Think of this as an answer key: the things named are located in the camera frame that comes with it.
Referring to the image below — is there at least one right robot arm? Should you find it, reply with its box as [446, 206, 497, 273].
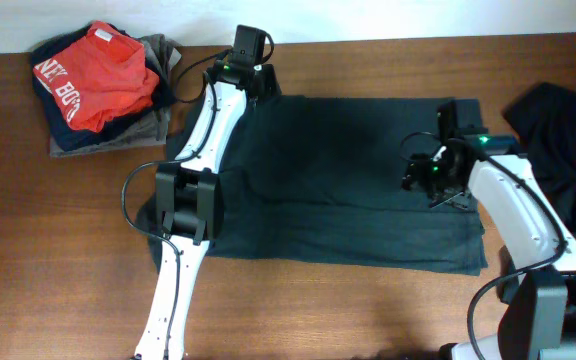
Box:
[401, 101, 576, 360]

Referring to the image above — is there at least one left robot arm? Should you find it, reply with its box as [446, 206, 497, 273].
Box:
[133, 25, 280, 360]

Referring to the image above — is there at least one folded grey garment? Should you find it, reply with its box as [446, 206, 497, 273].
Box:
[49, 34, 181, 157]

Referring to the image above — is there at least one black garment pile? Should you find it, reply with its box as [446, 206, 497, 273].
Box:
[503, 82, 576, 238]

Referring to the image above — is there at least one folded orange printed t-shirt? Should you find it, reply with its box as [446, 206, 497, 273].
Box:
[33, 21, 160, 133]

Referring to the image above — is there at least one folded navy blue garment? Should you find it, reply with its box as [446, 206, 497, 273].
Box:
[29, 25, 175, 152]

